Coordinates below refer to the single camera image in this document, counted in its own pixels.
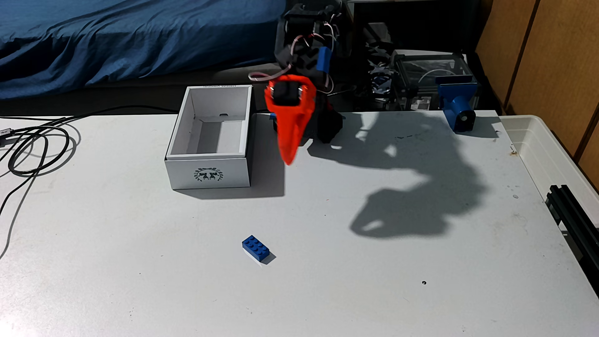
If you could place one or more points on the blue toy brick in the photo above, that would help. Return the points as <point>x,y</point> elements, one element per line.
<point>256,247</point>

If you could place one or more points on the white cardboard box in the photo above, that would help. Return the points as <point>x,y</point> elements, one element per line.
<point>210,173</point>

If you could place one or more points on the black shelf unit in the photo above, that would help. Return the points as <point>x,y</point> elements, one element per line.
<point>412,23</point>

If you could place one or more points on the blue bed sheet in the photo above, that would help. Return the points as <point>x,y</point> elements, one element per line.
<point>131,37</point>

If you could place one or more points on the white plastic bin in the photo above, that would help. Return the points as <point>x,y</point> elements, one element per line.
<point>543,154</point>

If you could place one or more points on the brown wooden cabinet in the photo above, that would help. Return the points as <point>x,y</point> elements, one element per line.
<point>552,65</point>

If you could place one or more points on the black aluminium extrusion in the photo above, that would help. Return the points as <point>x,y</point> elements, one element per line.
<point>573,220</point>

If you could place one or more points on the clear plastic enclosure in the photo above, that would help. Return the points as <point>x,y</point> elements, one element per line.
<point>421,70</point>

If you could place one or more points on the dark bed frame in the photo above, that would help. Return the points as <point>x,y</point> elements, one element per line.
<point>140,93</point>

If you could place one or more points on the blue printed plastic mount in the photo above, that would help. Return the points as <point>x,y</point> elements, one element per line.
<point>456,100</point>

